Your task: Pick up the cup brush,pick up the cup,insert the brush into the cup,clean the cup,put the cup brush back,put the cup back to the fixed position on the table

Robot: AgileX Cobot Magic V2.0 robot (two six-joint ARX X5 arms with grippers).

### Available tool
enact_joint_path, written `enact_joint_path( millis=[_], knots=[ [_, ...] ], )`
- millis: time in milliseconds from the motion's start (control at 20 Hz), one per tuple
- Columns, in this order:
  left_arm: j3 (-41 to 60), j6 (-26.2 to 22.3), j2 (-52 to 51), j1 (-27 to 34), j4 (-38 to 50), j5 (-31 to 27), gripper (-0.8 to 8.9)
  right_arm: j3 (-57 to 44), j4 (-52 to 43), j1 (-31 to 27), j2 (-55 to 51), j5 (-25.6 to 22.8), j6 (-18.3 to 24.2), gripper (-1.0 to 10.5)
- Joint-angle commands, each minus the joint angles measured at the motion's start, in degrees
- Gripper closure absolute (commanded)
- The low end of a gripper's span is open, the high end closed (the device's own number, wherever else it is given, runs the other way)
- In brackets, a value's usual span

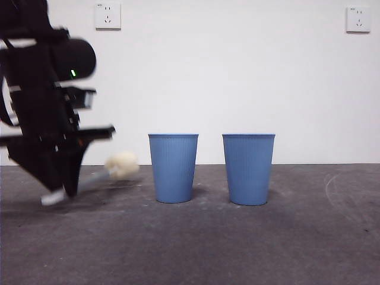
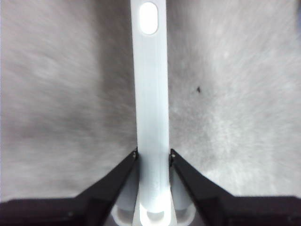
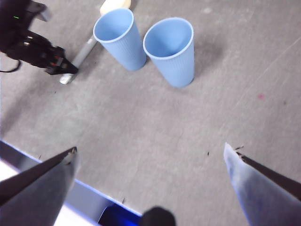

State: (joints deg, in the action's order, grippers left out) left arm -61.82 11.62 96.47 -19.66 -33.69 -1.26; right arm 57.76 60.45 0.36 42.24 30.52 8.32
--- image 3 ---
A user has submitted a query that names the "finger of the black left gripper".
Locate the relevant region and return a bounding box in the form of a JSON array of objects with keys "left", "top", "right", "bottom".
[{"left": 46, "top": 58, "right": 79, "bottom": 75}]

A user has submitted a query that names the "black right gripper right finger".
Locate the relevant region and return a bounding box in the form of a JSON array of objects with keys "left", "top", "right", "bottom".
[{"left": 223, "top": 142, "right": 301, "bottom": 226}]

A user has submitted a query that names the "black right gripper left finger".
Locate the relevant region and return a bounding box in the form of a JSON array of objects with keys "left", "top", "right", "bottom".
[{"left": 0, "top": 146, "right": 79, "bottom": 226}]

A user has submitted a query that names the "sponge cup brush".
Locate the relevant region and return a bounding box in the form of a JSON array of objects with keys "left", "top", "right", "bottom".
[{"left": 59, "top": 0, "right": 132, "bottom": 85}]

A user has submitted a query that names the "blue ribbed plastic cup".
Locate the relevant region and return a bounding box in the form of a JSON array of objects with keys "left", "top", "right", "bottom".
[
  {"left": 93, "top": 8, "right": 148, "bottom": 71},
  {"left": 143, "top": 16, "right": 195, "bottom": 88}
]

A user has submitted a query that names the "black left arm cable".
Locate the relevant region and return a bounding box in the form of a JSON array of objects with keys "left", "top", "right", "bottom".
[{"left": 0, "top": 58, "right": 21, "bottom": 73}]

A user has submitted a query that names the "pale grey left camera box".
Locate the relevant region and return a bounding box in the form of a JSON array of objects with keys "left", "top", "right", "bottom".
[{"left": 27, "top": 1, "right": 51, "bottom": 22}]

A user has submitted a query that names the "black rounded camera housing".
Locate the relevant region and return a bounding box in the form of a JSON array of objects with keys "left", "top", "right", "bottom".
[{"left": 140, "top": 206, "right": 176, "bottom": 226}]

